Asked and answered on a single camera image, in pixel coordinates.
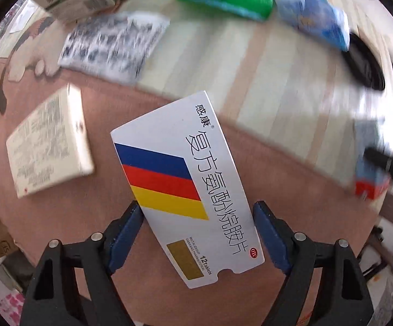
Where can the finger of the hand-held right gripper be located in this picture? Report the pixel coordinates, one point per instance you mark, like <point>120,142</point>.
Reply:
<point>391,168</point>

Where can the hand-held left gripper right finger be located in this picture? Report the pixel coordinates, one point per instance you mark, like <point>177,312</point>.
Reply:
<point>271,237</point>

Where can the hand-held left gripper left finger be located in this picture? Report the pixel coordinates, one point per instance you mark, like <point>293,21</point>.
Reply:
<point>127,236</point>

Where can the blue and red box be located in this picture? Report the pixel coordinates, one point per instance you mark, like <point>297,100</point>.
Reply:
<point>369,135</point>

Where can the white striped medicine box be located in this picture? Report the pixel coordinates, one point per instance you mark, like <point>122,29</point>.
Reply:
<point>183,190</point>

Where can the blue packet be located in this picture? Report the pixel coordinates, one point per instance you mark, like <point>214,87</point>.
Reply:
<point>313,10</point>

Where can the silver blister pack sheet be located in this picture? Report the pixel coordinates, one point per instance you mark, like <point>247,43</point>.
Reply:
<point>115,46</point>

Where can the black round object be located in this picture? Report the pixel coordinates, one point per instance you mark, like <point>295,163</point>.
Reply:
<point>364,62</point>

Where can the pink cat print tablecloth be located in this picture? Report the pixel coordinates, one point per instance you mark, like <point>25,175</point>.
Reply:
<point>278,108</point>

